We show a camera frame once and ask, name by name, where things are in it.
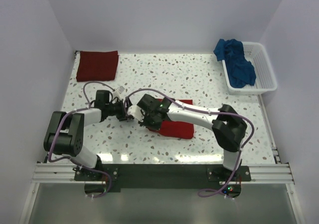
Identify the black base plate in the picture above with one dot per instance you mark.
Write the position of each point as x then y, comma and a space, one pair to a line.
114, 178

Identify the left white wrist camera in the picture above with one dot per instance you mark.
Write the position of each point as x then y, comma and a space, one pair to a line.
119, 91

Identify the blue t shirt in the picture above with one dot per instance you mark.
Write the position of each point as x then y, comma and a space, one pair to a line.
240, 71

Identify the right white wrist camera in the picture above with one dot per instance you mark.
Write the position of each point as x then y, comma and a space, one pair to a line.
135, 112

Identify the folded dark red shirt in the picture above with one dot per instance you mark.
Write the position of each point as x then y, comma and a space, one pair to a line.
97, 66

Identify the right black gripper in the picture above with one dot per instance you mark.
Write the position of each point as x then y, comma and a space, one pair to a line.
155, 127

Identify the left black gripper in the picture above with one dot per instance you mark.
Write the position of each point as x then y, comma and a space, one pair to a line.
122, 117

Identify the red t shirt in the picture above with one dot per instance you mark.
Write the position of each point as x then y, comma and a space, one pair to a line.
177, 129

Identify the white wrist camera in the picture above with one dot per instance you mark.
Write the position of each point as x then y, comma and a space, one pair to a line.
135, 112
119, 91

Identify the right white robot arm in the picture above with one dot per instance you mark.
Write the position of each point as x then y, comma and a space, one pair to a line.
228, 127

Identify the white plastic basket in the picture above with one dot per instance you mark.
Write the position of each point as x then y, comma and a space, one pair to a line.
265, 78

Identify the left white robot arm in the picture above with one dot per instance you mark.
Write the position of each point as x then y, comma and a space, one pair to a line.
64, 137

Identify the aluminium rail frame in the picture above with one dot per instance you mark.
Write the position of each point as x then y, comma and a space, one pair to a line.
63, 173

